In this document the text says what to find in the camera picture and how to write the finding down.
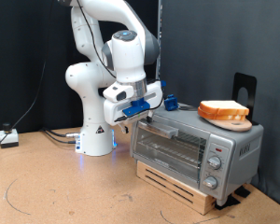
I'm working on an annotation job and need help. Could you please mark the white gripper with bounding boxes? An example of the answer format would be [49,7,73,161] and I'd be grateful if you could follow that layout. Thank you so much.
[103,80,164,135]

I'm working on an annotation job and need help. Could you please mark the silver oven knob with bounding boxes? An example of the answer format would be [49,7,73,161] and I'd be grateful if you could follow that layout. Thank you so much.
[203,175,218,190]
[207,155,222,171]

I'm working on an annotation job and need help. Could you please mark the silver toaster oven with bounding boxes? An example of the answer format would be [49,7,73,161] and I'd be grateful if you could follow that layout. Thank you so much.
[129,102,265,207]

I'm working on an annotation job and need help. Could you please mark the wooden slatted crate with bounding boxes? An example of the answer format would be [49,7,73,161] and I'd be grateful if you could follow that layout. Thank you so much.
[135,160,217,217]

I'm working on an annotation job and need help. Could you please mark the small round wooden board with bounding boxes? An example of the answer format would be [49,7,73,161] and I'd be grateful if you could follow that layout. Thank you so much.
[204,117,254,133]

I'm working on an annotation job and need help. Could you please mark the vertical aluminium pole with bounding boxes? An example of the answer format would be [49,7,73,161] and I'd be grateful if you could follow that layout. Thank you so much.
[154,0,163,82]

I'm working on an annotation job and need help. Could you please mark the black metal bookend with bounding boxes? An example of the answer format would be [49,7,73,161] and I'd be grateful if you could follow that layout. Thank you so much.
[231,72,259,126]

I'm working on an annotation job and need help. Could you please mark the black foam pad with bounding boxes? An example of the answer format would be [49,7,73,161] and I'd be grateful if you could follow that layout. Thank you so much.
[234,185,251,199]
[214,194,241,211]

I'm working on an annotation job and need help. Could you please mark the grey emergency stop button box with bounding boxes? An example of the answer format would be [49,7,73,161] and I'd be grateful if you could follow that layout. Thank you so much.
[0,122,20,149]

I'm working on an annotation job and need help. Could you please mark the black backdrop curtain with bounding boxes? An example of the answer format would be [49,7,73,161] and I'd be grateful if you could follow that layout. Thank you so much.
[0,0,160,135]

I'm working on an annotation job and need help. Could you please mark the wire oven rack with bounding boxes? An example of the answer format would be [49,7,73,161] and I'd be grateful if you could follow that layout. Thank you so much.
[138,130,206,167]

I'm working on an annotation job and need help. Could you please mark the robot base cables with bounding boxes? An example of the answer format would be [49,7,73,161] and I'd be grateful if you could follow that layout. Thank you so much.
[41,127,82,145]

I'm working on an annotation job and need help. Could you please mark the long black cable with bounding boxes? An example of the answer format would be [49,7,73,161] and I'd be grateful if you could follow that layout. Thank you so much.
[0,0,55,162]

